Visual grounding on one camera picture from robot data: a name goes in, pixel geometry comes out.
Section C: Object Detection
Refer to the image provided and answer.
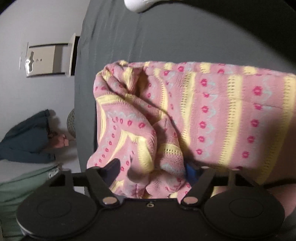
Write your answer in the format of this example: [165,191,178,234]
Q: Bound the grey woven basket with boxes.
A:
[66,109,76,138]

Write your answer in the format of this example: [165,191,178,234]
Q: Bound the beige wooden chair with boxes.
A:
[18,34,80,78]

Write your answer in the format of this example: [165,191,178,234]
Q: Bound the green curtain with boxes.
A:
[1,165,61,240]

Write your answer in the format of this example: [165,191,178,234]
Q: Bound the grey bed sheet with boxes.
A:
[74,1,295,170]

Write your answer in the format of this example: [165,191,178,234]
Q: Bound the pink hanging garment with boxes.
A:
[48,132,69,149]

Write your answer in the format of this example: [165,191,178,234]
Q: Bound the white glove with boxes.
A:
[124,0,159,13]

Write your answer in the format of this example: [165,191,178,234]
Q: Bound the dark teal hanging jacket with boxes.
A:
[1,109,56,164]

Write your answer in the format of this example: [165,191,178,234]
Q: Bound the pink striped knit sweater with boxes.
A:
[87,61,295,199]

